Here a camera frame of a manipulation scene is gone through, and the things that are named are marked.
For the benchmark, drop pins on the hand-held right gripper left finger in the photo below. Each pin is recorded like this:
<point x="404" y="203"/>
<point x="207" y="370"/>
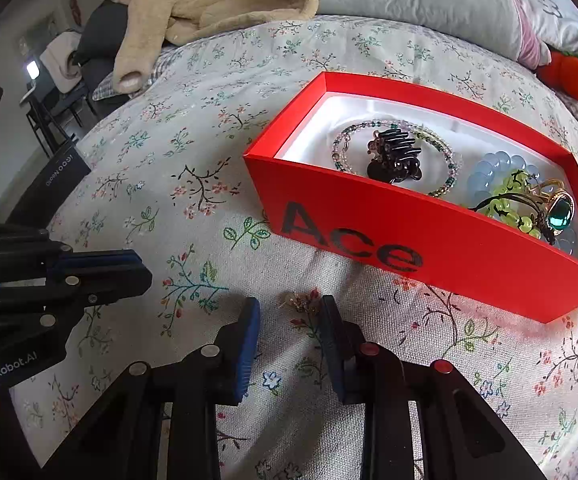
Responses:
<point x="249" y="350"/>

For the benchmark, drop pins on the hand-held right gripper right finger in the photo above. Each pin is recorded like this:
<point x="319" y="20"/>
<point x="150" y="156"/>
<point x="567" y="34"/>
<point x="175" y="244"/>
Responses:
<point x="329" y="350"/>

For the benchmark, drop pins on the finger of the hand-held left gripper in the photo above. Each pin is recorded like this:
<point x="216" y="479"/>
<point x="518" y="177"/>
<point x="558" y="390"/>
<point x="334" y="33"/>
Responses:
<point x="119" y="285"/>
<point x="104" y="259"/>

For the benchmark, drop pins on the small gold charm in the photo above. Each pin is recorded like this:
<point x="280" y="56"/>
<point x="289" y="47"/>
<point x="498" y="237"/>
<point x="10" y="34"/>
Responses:
<point x="299" y="302"/>

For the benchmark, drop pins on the red jewelry box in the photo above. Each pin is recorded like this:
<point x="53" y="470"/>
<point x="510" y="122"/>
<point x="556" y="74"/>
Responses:
<point x="369" y="240"/>

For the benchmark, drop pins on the black hair claw clip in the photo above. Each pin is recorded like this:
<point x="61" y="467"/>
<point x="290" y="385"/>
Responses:
<point x="396" y="157"/>

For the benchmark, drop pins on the floral bedsheet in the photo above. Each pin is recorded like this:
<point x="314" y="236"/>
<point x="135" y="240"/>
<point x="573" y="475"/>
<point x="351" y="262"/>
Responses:
<point x="169" y="150"/>

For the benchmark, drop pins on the grey gingham sheet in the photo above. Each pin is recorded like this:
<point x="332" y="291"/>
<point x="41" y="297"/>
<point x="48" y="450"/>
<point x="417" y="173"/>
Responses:
<point x="159" y="65"/>

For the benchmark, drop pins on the small lit screen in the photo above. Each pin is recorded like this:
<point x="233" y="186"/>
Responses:
<point x="32" y="70"/>

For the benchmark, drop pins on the white cloth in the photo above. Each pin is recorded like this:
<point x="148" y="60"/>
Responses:
<point x="61" y="60"/>

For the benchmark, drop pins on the black chair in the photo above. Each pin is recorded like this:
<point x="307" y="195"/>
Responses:
<point x="99" y="35"/>

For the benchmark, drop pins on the pink striped cloth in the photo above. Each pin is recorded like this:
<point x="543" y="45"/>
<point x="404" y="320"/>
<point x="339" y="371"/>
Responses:
<point x="526" y="15"/>

